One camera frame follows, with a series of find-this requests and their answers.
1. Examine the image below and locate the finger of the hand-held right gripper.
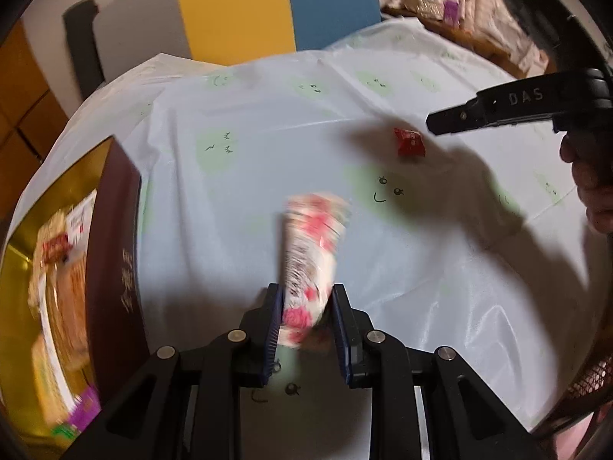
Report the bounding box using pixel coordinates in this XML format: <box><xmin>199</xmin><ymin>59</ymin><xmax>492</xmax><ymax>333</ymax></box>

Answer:
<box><xmin>426</xmin><ymin>71</ymin><xmax>581</xmax><ymax>137</ymax></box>

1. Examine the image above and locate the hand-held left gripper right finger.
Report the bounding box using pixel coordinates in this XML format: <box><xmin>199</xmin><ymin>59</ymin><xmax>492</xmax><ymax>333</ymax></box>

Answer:
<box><xmin>333</xmin><ymin>284</ymin><xmax>551</xmax><ymax>460</ymax></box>

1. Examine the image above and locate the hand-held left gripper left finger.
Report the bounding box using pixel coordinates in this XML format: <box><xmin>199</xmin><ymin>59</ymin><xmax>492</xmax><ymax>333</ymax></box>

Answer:
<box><xmin>62</xmin><ymin>284</ymin><xmax>281</xmax><ymax>460</ymax></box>

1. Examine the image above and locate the pink floral white packet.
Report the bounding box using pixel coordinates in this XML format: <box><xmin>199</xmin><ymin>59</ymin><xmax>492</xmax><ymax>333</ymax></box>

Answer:
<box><xmin>279</xmin><ymin>193</ymin><xmax>352</xmax><ymax>348</ymax></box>

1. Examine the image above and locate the red candy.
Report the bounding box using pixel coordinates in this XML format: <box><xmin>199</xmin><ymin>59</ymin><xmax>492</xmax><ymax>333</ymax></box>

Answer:
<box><xmin>393</xmin><ymin>127</ymin><xmax>427</xmax><ymax>159</ymax></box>

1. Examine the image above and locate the dark red gold-lined box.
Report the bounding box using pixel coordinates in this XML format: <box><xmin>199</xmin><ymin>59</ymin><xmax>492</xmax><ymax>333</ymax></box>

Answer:
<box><xmin>0</xmin><ymin>136</ymin><xmax>150</xmax><ymax>446</ymax></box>

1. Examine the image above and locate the purple snack packet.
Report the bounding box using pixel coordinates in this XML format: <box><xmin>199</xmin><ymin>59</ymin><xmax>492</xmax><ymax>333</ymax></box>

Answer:
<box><xmin>69</xmin><ymin>388</ymin><xmax>102</xmax><ymax>431</ymax></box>

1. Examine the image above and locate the long white snack packet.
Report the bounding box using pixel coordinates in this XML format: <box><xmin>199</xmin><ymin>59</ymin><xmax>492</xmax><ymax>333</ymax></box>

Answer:
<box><xmin>64</xmin><ymin>194</ymin><xmax>97</xmax><ymax>250</ymax></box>

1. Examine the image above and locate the red patterned snack packet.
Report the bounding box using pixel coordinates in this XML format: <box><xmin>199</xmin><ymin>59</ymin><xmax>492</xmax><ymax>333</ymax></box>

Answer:
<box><xmin>42</xmin><ymin>234</ymin><xmax>74</xmax><ymax>263</ymax></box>

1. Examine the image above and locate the clear puffed rice cracker packet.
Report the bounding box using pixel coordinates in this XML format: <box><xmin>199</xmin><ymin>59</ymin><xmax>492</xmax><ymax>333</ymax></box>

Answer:
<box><xmin>26</xmin><ymin>211</ymin><xmax>65</xmax><ymax>394</ymax></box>

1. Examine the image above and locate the person's right hand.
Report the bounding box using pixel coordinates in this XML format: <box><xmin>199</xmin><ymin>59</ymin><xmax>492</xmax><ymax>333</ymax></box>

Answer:
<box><xmin>560</xmin><ymin>133</ymin><xmax>613</xmax><ymax>234</ymax></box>

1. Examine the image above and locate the beige patterned curtain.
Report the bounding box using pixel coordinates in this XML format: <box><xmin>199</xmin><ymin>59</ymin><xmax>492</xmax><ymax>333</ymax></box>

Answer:
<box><xmin>376</xmin><ymin>0</ymin><xmax>551</xmax><ymax>75</ymax></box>

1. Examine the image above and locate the wooden side table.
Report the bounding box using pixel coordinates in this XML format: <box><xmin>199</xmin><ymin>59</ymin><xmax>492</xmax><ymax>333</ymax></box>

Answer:
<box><xmin>383</xmin><ymin>5</ymin><xmax>523</xmax><ymax>80</ymax></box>

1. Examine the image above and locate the light blue smiley tablecloth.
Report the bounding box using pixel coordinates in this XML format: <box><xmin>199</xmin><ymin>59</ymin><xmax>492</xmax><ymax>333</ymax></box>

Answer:
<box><xmin>0</xmin><ymin>16</ymin><xmax>613</xmax><ymax>446</ymax></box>

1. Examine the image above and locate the rattan chair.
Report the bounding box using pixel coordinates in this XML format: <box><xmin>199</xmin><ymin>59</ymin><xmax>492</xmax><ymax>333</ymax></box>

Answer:
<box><xmin>536</xmin><ymin>326</ymin><xmax>613</xmax><ymax>460</ymax></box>

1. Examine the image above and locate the pink cloth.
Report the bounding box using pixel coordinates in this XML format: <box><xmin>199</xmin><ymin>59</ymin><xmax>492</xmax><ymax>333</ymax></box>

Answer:
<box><xmin>546</xmin><ymin>412</ymin><xmax>599</xmax><ymax>460</ymax></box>

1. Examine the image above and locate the grey yellow blue chair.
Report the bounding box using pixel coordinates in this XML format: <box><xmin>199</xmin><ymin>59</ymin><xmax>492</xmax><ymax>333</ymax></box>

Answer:
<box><xmin>64</xmin><ymin>0</ymin><xmax>381</xmax><ymax>101</ymax></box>

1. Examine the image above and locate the orange wooden cabinet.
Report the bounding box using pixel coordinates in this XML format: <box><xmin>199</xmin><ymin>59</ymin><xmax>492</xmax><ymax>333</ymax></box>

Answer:
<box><xmin>0</xmin><ymin>19</ymin><xmax>72</xmax><ymax>164</ymax></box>

